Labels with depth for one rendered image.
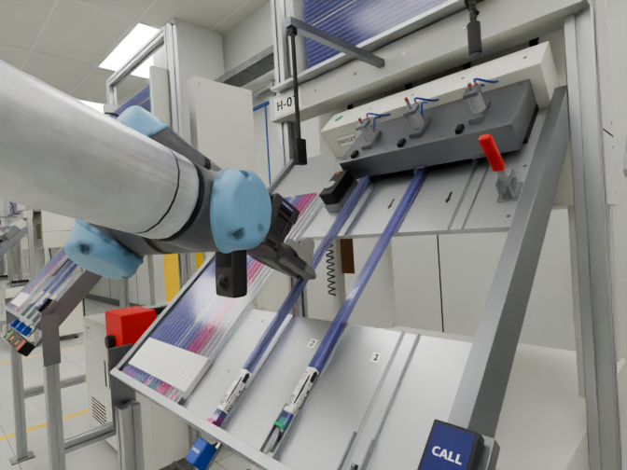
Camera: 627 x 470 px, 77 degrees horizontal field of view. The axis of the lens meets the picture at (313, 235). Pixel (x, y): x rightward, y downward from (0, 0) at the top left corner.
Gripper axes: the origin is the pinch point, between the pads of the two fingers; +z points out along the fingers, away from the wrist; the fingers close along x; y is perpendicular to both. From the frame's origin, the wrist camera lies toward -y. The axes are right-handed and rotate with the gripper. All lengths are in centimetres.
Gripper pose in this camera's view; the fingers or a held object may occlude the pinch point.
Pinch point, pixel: (304, 278)
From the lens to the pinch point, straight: 66.0
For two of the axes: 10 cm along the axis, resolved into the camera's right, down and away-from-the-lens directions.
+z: 6.3, 5.1, 5.9
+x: -7.0, 0.4, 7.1
